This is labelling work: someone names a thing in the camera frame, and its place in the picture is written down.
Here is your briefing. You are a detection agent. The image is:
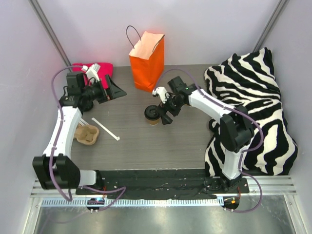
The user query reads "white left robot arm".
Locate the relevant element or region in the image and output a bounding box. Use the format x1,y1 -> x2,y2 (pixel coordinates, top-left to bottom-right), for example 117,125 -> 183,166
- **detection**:
32,72 -> 127,195

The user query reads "black plastic cup lid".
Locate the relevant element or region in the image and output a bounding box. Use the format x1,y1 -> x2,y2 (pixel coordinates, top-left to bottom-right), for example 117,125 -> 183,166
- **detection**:
144,105 -> 160,117

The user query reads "folded pink shirt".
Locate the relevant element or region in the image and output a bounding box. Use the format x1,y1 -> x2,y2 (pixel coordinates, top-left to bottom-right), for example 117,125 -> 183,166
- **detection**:
72,62 -> 113,89

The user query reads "zebra print blanket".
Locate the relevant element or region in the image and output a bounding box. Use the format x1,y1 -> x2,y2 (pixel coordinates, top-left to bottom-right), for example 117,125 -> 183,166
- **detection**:
203,47 -> 298,177

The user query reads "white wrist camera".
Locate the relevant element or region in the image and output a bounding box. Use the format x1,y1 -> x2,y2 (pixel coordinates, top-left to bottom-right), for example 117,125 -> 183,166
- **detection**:
152,87 -> 170,104
81,63 -> 100,81

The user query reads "brown cardboard cup carrier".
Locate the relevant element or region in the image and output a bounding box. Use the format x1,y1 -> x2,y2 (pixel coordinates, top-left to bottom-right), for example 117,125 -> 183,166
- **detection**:
74,124 -> 99,146

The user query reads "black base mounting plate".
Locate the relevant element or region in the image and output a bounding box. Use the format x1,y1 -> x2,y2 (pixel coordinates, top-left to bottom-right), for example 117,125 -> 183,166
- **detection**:
75,169 -> 250,199

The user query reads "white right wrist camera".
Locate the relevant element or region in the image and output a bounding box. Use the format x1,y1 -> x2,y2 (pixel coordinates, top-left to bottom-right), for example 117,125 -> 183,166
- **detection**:
152,87 -> 170,104

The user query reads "aluminium front rail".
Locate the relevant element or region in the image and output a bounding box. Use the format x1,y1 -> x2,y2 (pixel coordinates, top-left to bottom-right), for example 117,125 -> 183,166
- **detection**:
31,176 -> 297,207

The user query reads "white wrapped straw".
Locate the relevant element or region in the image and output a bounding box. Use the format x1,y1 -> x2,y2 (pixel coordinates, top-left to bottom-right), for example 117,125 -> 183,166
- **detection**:
79,118 -> 89,126
91,117 -> 120,141

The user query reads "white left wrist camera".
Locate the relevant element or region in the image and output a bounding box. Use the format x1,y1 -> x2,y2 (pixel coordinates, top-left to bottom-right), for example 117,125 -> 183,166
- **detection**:
81,63 -> 100,81

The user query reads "brown paper cup innermost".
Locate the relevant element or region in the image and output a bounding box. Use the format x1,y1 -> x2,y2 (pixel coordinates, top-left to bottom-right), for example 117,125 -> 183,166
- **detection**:
145,116 -> 160,126

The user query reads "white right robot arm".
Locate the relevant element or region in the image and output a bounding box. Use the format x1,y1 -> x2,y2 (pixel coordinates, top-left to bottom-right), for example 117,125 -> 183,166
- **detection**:
152,77 -> 254,193

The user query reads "orange paper gift bag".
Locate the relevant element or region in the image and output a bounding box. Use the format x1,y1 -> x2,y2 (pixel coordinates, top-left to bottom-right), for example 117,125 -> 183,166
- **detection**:
129,31 -> 165,92

